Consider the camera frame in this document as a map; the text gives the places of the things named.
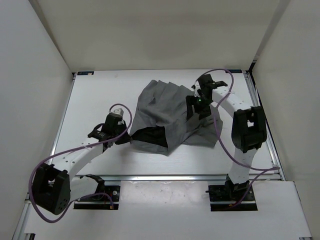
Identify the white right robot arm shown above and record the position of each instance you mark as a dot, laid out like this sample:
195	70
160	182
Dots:
248	128

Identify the blue corner label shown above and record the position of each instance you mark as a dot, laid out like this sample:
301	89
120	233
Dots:
236	71
85	73

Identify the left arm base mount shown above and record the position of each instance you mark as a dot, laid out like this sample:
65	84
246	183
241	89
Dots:
92	192

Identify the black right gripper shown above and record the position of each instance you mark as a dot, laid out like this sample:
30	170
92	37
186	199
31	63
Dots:
190	100

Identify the blue corner label left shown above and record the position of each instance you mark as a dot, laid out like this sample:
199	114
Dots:
85	73

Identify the aluminium left side rail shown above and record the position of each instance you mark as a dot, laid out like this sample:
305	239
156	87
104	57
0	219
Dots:
59	116

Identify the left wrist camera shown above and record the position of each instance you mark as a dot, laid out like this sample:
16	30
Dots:
114	122

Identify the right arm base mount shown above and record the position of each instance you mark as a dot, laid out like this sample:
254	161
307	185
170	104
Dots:
221	200

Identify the grey pleated skirt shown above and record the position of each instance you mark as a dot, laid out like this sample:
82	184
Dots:
160	123

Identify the blue corner label right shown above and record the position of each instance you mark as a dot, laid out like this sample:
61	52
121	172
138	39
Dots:
236	71

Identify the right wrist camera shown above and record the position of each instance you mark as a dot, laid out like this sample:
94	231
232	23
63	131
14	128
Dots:
203	87

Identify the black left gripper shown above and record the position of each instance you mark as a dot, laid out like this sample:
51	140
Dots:
126	138

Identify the aluminium table edge rail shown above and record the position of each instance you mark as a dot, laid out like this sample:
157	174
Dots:
180	177

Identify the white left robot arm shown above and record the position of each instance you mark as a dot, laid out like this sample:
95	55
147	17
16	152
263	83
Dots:
54	187

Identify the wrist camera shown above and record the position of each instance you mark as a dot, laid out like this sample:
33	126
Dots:
114	122
203	87

